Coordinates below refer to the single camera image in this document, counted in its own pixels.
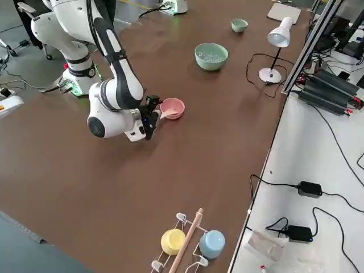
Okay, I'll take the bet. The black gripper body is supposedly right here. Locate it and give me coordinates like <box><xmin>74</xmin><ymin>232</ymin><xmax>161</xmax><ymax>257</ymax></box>
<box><xmin>141</xmin><ymin>98</ymin><xmax>156</xmax><ymax>140</ymax></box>

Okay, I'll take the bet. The small green bowl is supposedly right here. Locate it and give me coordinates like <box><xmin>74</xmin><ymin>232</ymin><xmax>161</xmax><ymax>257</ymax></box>
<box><xmin>230</xmin><ymin>18</ymin><xmax>249</xmax><ymax>34</ymax></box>

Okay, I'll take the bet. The pink bowl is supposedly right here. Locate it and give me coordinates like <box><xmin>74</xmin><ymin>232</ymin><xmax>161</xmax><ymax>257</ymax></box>
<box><xmin>159</xmin><ymin>98</ymin><xmax>185</xmax><ymax>121</ymax></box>

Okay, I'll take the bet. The large green bowl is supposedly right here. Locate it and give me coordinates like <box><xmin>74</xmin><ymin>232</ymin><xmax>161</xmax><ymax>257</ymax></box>
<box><xmin>195</xmin><ymin>42</ymin><xmax>229</xmax><ymax>71</ymax></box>

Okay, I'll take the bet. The clear plastic crystals pile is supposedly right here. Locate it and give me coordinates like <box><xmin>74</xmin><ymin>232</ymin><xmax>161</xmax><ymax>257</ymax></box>
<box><xmin>198</xmin><ymin>50</ymin><xmax>224</xmax><ymax>62</ymax></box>

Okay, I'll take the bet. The wooden rack rod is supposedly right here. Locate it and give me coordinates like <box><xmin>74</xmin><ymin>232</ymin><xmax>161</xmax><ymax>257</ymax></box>
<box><xmin>167</xmin><ymin>208</ymin><xmax>204</xmax><ymax>273</ymax></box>

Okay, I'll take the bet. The yellow cup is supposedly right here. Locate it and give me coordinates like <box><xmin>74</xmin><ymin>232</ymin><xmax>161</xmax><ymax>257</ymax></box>
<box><xmin>160</xmin><ymin>229</ymin><xmax>186</xmax><ymax>255</ymax></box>

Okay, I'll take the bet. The white floor device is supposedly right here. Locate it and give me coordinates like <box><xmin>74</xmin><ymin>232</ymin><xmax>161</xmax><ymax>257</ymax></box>
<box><xmin>0</xmin><ymin>95</ymin><xmax>25</xmax><ymax>120</ymax></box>

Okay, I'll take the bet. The grey square pad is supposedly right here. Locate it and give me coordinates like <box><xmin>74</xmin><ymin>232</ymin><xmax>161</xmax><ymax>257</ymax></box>
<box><xmin>267</xmin><ymin>2</ymin><xmax>302</xmax><ymax>24</ymax></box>

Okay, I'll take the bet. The office chair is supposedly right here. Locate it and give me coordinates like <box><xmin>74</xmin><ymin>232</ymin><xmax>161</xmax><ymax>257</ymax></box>
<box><xmin>0</xmin><ymin>0</ymin><xmax>55</xmax><ymax>61</ymax></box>

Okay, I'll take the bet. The clear plastic bag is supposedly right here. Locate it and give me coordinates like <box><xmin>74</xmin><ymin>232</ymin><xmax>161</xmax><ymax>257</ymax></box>
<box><xmin>247</xmin><ymin>229</ymin><xmax>286</xmax><ymax>268</ymax></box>

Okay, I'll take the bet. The black power adapter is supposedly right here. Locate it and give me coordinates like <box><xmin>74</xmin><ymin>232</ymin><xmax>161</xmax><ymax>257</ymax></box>
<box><xmin>286</xmin><ymin>225</ymin><xmax>313</xmax><ymax>244</ymax></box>
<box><xmin>297</xmin><ymin>181</ymin><xmax>323</xmax><ymax>197</ymax></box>

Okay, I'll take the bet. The black power supply box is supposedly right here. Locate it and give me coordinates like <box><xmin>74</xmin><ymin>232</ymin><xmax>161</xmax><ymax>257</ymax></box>
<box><xmin>298</xmin><ymin>69</ymin><xmax>361</xmax><ymax>116</ymax></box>

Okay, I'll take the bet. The black base cable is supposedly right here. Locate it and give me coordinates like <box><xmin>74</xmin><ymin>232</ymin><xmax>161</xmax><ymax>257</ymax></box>
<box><xmin>138</xmin><ymin>5</ymin><xmax>166</xmax><ymax>19</ymax></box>

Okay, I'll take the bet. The black lamp cable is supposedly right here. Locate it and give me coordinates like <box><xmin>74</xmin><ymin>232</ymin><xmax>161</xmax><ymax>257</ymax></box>
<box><xmin>246</xmin><ymin>53</ymin><xmax>293</xmax><ymax>99</ymax></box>

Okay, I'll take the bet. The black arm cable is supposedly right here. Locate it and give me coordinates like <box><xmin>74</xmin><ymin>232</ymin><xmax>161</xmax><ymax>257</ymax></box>
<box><xmin>85</xmin><ymin>0</ymin><xmax>100</xmax><ymax>52</ymax></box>

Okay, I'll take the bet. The white wire cup rack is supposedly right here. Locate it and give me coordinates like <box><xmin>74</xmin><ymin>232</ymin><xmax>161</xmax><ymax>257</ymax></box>
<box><xmin>150</xmin><ymin>212</ymin><xmax>210</xmax><ymax>273</ymax></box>

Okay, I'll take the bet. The black adapter cable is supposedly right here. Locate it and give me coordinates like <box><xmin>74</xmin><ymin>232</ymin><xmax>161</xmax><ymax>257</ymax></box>
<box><xmin>249</xmin><ymin>173</ymin><xmax>364</xmax><ymax>214</ymax></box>
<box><xmin>266</xmin><ymin>206</ymin><xmax>361</xmax><ymax>273</ymax></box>

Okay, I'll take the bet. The aluminium frame rail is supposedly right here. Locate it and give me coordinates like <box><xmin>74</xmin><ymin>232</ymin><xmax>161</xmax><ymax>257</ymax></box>
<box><xmin>281</xmin><ymin>0</ymin><xmax>346</xmax><ymax>96</ymax></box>

